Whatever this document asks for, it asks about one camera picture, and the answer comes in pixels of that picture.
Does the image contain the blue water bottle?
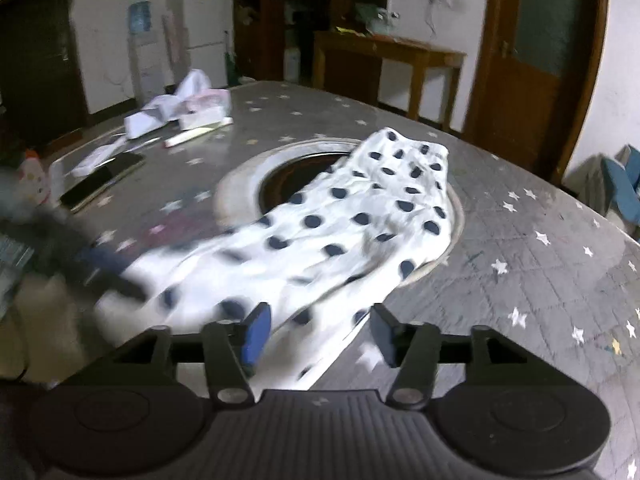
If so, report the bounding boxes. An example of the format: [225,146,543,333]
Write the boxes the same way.
[127,1,154,36]

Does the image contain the round table burner recess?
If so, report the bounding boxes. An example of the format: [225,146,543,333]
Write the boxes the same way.
[215,137,466,289]

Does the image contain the brown wooden door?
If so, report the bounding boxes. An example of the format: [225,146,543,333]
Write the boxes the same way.
[465,0,611,186]

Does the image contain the glass kettle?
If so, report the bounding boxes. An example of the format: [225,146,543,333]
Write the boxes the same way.
[367,5,401,36]

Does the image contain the grey star print table cover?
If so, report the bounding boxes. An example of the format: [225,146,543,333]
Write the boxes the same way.
[0,80,640,480]

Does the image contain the pink tissue box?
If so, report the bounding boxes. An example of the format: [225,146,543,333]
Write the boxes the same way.
[177,70,234,130]

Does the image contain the red and white bag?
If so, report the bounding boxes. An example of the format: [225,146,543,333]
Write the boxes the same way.
[15,150,54,206]

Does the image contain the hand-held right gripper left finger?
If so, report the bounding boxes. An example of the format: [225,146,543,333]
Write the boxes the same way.
[79,302,274,409]

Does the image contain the wooden side desk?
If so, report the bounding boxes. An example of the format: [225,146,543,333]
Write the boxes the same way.
[312,30,467,134]

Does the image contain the pink hanging cloth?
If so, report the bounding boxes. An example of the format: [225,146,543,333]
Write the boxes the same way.
[162,15,184,61]

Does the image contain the black phone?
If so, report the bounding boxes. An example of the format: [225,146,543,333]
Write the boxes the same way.
[60,152,146,211]

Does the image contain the white refrigerator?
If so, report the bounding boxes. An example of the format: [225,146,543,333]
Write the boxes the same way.
[181,0,236,86]

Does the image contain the dark doorway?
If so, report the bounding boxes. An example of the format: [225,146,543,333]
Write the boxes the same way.
[0,0,91,146]

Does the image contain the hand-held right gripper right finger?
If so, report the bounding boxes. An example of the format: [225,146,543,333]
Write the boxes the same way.
[370,304,567,409]

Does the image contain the white paper sheet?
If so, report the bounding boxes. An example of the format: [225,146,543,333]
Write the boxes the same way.
[70,137,129,176]

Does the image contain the dark wooden shelf cabinet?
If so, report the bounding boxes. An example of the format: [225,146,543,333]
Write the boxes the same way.
[232,0,391,106]

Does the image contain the white crumpled paper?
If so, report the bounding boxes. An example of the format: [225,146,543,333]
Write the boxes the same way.
[123,94,182,140]

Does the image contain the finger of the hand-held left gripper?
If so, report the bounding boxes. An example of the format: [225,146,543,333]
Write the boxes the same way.
[75,245,149,304]

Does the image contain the green broom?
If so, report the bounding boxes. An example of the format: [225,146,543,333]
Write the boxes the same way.
[222,30,239,86]

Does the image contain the blue sofa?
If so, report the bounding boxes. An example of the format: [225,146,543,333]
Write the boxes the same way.
[570,144,640,237]

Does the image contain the white marker pen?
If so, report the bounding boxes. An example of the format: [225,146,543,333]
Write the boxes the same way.
[164,127,217,149]

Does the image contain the white polka dot garment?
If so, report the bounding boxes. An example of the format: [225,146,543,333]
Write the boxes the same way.
[95,128,457,391]

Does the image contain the white water dispenser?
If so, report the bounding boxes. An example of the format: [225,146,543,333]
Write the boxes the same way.
[127,34,166,102]

